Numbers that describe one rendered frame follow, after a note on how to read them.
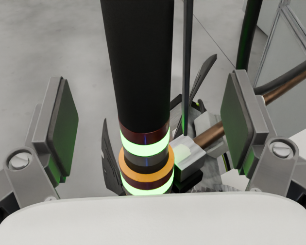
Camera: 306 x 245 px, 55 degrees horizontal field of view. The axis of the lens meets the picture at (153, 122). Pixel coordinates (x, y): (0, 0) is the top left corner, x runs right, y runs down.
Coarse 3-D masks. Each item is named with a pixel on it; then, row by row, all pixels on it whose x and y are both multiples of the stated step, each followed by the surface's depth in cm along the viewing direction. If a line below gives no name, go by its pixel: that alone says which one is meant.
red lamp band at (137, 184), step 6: (120, 168) 22; (168, 174) 22; (126, 180) 22; (132, 180) 22; (156, 180) 22; (162, 180) 22; (168, 180) 23; (132, 186) 22; (138, 186) 22; (144, 186) 22; (150, 186) 22; (156, 186) 22
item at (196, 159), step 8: (184, 136) 27; (176, 144) 27; (184, 144) 27; (192, 144) 27; (192, 152) 26; (200, 152) 26; (184, 160) 26; (192, 160) 26; (200, 160) 26; (176, 168) 26; (184, 168) 25; (192, 168) 26; (176, 176) 27; (184, 176) 26; (192, 176) 27; (200, 176) 27; (176, 184) 27; (184, 184) 27; (192, 184) 27; (176, 192) 27; (184, 192) 27
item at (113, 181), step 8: (104, 120) 82; (104, 128) 81; (104, 136) 81; (104, 144) 81; (104, 152) 83; (112, 152) 72; (104, 160) 85; (112, 160) 74; (112, 168) 75; (104, 176) 89; (112, 176) 80; (120, 176) 67; (112, 184) 84; (120, 184) 68; (120, 192) 78
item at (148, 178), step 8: (120, 152) 23; (120, 160) 22; (168, 160) 22; (128, 168) 22; (168, 168) 22; (128, 176) 22; (136, 176) 21; (144, 176) 21; (152, 176) 21; (160, 176) 22; (128, 184) 23
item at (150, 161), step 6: (168, 144) 21; (126, 150) 20; (168, 150) 22; (126, 156) 21; (132, 156) 20; (156, 156) 20; (162, 156) 21; (132, 162) 21; (138, 162) 20; (144, 162) 20; (150, 162) 20; (156, 162) 21
